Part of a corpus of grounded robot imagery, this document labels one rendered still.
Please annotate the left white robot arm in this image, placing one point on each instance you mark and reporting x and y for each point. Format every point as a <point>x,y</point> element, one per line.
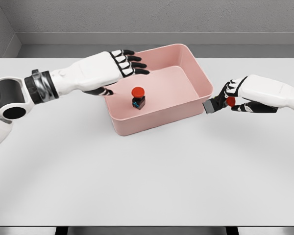
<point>39,85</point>

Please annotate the pink plastic basket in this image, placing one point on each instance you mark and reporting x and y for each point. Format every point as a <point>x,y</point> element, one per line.
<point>161,90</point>

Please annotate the red button black switch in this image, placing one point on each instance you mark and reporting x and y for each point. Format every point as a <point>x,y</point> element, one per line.
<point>138,98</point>

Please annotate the red button grey switch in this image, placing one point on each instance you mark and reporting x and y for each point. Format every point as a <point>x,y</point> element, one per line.
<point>212,105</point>

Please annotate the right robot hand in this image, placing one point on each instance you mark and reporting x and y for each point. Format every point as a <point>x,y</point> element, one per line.
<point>254,90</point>

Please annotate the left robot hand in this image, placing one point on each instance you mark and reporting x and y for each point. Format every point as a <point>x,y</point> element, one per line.
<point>100,69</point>

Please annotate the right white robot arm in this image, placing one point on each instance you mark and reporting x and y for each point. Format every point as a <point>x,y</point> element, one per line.
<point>291,98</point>

